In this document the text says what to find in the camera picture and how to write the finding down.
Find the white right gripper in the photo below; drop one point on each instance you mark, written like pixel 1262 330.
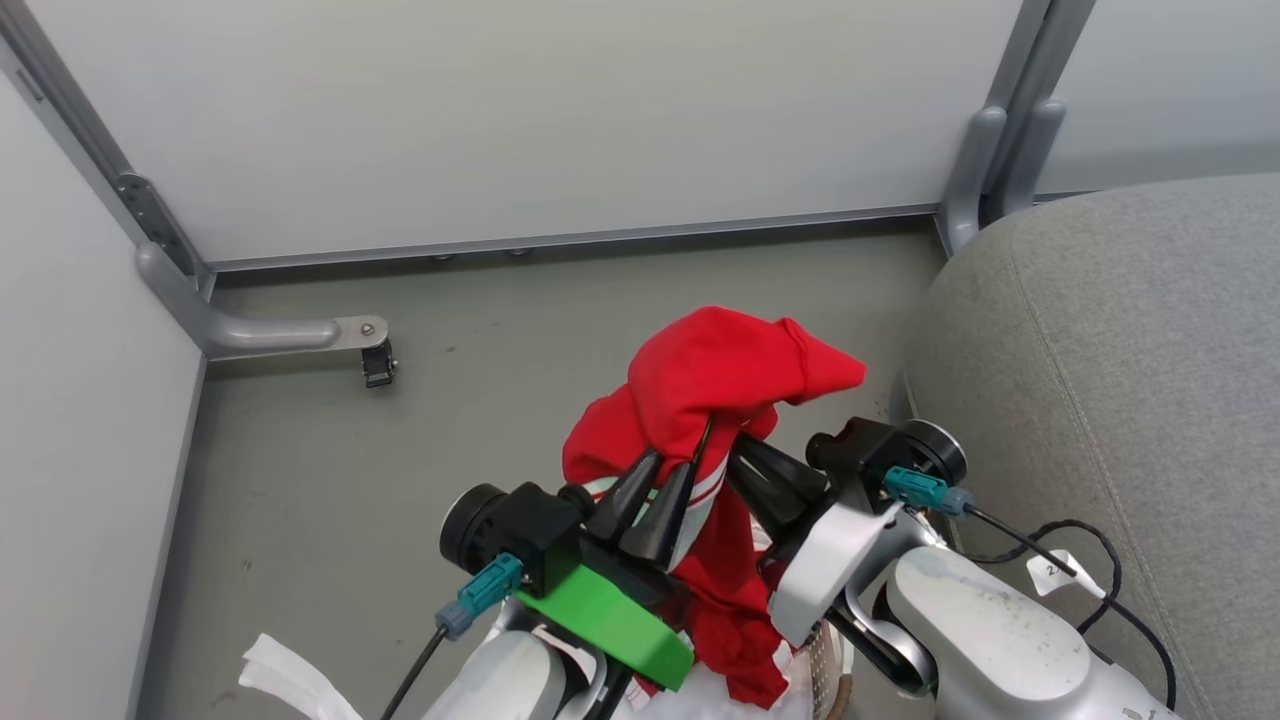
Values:
pixel 830 570

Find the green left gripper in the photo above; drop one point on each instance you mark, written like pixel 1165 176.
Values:
pixel 620 620

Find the red garment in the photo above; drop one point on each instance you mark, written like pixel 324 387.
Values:
pixel 715 370

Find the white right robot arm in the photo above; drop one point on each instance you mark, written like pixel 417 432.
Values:
pixel 990 640

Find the white laundry basket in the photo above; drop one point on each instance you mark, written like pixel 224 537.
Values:
pixel 825 670

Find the white sheer garment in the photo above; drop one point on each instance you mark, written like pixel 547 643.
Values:
pixel 700 705

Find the black caster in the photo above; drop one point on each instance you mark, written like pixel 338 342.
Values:
pixel 379 365

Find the white cloth strip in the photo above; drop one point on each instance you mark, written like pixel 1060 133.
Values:
pixel 295 680

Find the grey fabric sofa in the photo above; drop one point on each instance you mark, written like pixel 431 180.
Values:
pixel 1150 350

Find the grey metal partition foot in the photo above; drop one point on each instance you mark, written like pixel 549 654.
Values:
pixel 260 335

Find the dark metal hinge plate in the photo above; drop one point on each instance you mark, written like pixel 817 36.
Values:
pixel 150 215

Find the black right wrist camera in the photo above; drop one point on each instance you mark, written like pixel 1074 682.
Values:
pixel 860 450

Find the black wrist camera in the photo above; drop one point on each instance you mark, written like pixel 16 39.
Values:
pixel 860 450
pixel 520 525

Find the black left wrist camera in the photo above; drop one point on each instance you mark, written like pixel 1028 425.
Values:
pixel 520 525

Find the grey partition base rail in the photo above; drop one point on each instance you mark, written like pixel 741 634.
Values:
pixel 560 240
pixel 1085 191

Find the grey curved corner post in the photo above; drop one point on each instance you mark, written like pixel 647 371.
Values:
pixel 975 160

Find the grey partition frame post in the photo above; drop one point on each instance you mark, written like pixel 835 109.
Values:
pixel 60 90

